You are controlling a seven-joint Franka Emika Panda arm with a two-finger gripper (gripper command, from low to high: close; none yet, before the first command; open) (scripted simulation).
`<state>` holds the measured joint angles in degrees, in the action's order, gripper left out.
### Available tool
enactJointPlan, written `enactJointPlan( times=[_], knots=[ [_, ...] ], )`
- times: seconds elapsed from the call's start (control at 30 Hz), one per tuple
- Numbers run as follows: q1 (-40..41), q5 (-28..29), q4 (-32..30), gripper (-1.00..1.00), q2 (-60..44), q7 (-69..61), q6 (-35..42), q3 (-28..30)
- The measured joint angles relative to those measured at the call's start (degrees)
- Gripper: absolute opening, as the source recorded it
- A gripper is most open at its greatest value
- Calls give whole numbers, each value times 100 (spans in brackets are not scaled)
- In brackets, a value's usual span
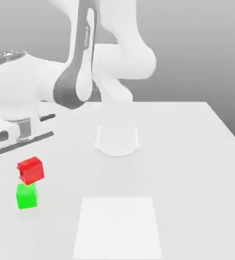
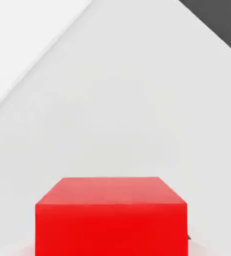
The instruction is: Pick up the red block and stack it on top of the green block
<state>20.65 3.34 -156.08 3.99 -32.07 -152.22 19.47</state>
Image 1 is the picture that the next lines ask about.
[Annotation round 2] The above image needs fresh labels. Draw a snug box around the small red cube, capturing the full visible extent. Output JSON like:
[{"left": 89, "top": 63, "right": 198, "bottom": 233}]
[{"left": 16, "top": 156, "right": 45, "bottom": 186}]

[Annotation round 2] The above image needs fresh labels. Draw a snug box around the small green cube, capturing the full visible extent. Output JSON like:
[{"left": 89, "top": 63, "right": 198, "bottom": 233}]
[{"left": 16, "top": 182, "right": 38, "bottom": 210}]

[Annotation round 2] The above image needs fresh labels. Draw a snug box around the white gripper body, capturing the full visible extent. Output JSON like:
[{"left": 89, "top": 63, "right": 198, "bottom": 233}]
[{"left": 0, "top": 131, "right": 56, "bottom": 169}]

